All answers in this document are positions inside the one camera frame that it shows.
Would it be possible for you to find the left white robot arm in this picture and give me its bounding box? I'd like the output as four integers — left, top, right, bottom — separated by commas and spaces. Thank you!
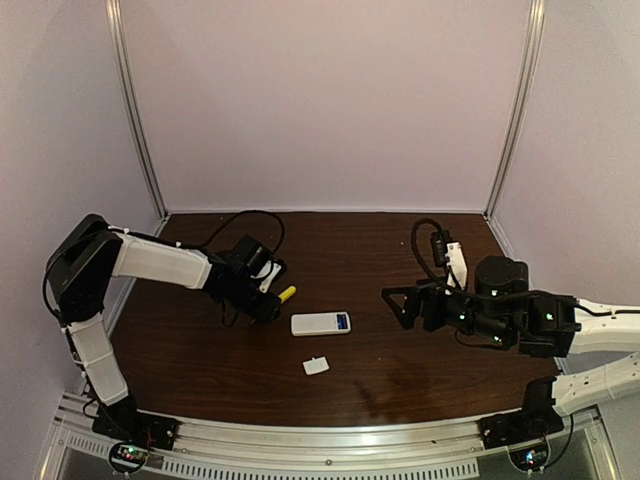
43, 214, 287, 406

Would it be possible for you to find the left aluminium frame post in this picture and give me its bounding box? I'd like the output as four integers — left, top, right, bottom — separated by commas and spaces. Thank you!
105, 0, 169, 220

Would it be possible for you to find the white remote control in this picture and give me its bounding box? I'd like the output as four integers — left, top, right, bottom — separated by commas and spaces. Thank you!
290, 312, 351, 337

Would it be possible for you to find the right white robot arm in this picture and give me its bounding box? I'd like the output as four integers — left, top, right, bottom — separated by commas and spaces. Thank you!
381, 256, 639, 417

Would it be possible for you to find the left black camera cable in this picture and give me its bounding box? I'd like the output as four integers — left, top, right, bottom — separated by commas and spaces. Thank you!
199, 209, 285, 256

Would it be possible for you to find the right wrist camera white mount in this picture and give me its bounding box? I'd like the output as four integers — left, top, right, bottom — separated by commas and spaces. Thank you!
430, 230, 468, 291

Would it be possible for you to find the right black camera cable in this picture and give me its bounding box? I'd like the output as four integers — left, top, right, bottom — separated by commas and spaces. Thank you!
410, 217, 576, 311

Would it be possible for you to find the aluminium frame post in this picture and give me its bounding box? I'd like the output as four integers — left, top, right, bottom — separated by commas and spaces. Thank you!
105, 0, 169, 220
484, 0, 546, 221

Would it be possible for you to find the yellow handled screwdriver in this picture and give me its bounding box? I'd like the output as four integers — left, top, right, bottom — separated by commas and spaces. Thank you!
278, 285, 297, 303

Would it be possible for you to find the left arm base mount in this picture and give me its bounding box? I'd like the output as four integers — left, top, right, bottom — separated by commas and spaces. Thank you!
92, 404, 180, 477

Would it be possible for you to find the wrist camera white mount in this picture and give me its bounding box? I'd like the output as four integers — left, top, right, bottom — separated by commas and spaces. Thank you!
430, 230, 468, 291
251, 260, 286, 293

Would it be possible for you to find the white battery cover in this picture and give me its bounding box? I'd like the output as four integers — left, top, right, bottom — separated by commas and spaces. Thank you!
302, 357, 330, 376

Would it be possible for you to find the black camera cable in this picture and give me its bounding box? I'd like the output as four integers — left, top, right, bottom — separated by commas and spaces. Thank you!
199, 209, 285, 256
410, 217, 576, 311

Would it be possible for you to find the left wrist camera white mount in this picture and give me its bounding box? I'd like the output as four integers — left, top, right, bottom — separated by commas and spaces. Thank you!
251, 260, 286, 293

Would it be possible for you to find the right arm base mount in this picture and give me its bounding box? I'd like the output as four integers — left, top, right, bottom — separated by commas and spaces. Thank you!
477, 408, 564, 476

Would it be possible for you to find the right aluminium frame post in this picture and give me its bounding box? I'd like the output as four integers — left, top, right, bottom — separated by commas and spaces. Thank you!
484, 0, 546, 221

